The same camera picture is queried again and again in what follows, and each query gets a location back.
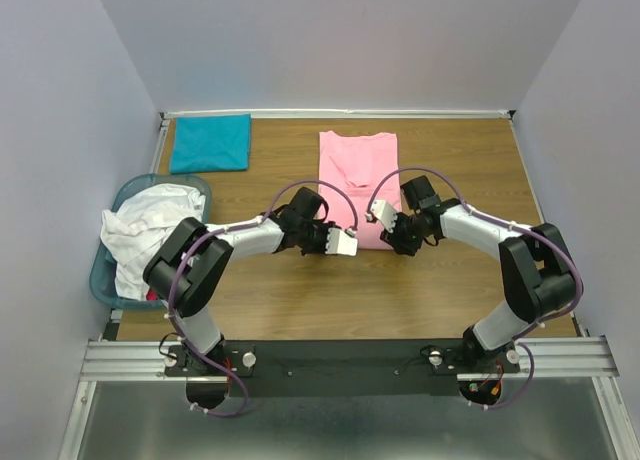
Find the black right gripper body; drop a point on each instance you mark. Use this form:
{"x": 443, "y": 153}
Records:
{"x": 407, "y": 236}

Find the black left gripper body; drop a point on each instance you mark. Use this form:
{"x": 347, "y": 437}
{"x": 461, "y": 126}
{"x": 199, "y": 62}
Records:
{"x": 314, "y": 238}

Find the pink t-shirt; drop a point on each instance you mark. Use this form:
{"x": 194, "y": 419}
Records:
{"x": 350, "y": 169}

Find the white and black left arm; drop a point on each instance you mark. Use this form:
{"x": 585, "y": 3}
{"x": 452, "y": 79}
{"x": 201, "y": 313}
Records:
{"x": 186, "y": 269}

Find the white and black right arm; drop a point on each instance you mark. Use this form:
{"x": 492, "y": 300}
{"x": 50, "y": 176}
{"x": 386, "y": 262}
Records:
{"x": 540, "y": 280}

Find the folded teal t-shirt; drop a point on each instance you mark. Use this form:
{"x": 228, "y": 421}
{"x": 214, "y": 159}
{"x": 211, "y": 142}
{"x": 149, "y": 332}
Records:
{"x": 211, "y": 144}

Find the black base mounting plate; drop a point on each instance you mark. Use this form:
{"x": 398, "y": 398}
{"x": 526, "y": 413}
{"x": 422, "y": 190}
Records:
{"x": 228, "y": 392}

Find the white t-shirt in basket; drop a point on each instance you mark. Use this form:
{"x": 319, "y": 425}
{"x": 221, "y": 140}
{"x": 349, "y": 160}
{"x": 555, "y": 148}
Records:
{"x": 134, "y": 233}

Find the blue plastic laundry basket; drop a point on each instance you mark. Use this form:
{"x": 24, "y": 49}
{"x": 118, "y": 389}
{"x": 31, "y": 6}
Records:
{"x": 102, "y": 276}

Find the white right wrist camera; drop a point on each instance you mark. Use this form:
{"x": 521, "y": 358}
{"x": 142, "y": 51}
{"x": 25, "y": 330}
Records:
{"x": 383, "y": 212}

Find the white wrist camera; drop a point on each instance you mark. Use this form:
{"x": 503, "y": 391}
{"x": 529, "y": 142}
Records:
{"x": 342, "y": 241}
{"x": 383, "y": 212}

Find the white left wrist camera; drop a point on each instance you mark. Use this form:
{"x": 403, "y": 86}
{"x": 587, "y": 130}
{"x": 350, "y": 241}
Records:
{"x": 342, "y": 241}

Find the aluminium front rail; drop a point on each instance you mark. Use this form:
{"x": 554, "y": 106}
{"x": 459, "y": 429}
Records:
{"x": 577, "y": 357}

